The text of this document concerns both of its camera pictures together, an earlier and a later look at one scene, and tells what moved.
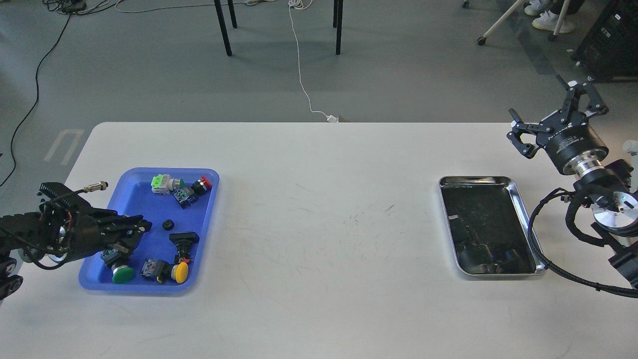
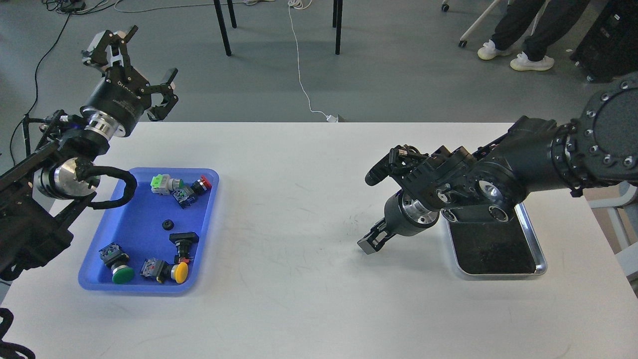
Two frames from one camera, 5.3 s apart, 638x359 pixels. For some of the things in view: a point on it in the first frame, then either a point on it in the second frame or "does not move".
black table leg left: [224, 28] does not move
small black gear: [168, 224] does not move
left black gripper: [86, 230] -> [116, 102]
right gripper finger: [597, 106] -> [373, 242]
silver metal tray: [489, 226] does not move
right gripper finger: [527, 144] -> [380, 227]
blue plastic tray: [179, 203] does not move
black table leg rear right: [335, 18] does not move
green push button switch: [121, 273] does not move
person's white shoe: [535, 8] -> [488, 51]
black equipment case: [608, 51] does not move
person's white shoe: [548, 21] -> [522, 62]
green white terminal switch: [164, 183] does not move
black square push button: [184, 241] does not move
